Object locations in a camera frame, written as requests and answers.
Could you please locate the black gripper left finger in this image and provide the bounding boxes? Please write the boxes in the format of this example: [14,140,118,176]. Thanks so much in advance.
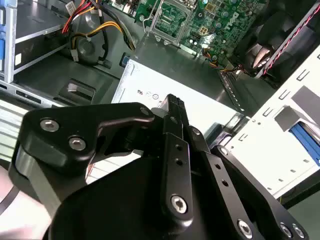
[8,93,195,223]

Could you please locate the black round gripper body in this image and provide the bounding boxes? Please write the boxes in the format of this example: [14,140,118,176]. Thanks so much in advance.
[47,149,251,240]

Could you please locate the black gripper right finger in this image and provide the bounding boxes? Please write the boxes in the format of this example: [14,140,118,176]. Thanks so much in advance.
[187,125,310,240]

